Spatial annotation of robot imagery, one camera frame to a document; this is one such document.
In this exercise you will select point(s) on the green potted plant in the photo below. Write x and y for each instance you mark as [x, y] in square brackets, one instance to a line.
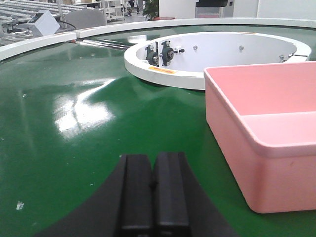
[151, 9]

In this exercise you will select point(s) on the white wire shelf cart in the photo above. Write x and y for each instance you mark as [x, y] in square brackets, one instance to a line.
[114, 10]

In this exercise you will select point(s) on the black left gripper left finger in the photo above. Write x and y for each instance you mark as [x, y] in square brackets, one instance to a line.
[120, 207]

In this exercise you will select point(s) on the metal roller conveyor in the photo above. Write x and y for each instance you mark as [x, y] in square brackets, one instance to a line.
[14, 15]

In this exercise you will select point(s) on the black bearing mount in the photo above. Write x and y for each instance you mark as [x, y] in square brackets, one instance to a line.
[152, 56]
[168, 52]

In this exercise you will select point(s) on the white outer conveyor rail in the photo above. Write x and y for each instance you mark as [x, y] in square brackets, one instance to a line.
[21, 43]

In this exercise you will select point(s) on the pink plastic bin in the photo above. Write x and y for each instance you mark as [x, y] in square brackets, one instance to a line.
[263, 118]

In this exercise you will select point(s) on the grey kiosk machine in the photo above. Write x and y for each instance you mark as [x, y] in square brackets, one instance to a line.
[214, 8]

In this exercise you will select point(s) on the grey control box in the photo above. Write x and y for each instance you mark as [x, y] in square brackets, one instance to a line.
[41, 24]

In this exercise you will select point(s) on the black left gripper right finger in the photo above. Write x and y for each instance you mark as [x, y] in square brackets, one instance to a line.
[182, 207]

